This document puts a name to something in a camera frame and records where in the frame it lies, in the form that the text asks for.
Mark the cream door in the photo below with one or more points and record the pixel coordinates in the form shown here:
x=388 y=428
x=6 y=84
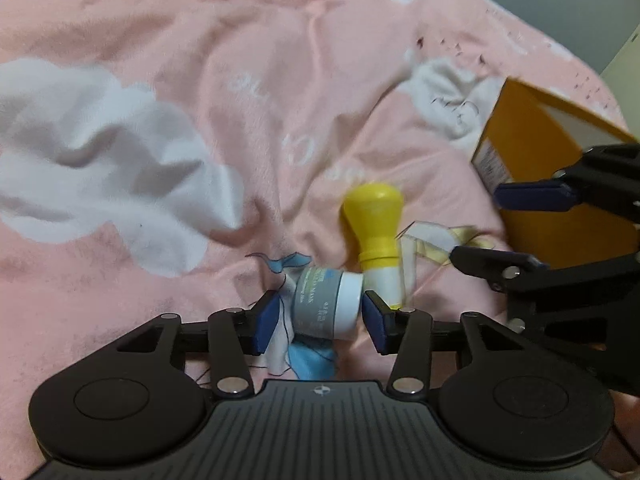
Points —
x=623 y=78

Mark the yellow bulb-cap bottle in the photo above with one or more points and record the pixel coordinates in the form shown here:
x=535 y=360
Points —
x=373 y=212

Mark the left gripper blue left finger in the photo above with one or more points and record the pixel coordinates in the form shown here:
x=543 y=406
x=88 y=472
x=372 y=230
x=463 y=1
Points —
x=265 y=317

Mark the small white cream jar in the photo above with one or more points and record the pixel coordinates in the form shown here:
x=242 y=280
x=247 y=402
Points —
x=326 y=304

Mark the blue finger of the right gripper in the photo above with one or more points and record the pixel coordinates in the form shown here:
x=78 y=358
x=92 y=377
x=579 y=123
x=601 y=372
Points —
x=535 y=196
x=494 y=266

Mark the pink cloud-print duvet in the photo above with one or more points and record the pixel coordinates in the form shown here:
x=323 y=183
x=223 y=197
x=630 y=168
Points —
x=182 y=155

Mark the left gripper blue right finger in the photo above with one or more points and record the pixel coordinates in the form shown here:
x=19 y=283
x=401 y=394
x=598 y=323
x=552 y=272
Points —
x=379 y=320

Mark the orange cardboard box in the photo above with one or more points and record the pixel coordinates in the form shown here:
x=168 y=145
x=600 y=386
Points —
x=530 y=135

